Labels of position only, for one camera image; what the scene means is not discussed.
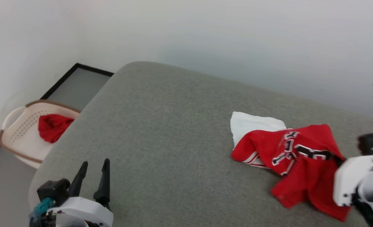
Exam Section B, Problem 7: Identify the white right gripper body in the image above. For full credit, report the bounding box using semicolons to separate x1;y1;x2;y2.
333;154;373;207

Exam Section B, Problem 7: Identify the beige plastic laundry basket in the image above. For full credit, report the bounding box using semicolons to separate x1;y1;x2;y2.
0;100;81;169

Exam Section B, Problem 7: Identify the grey fabric sofa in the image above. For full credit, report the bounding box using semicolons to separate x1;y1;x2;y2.
29;61;373;227

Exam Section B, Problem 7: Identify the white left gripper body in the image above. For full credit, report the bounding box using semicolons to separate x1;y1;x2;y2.
48;197;114;227

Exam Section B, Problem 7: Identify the red cloth in basket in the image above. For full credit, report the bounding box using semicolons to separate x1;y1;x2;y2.
38;114;75;144

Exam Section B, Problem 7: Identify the red and white jersey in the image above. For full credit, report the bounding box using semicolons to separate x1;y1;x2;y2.
230;111;352;222

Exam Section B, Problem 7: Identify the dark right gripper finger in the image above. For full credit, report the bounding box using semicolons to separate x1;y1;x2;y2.
331;152;346;165

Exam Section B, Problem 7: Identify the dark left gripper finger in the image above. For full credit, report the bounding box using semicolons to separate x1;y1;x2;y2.
68;161;88;198
93;158;111;210

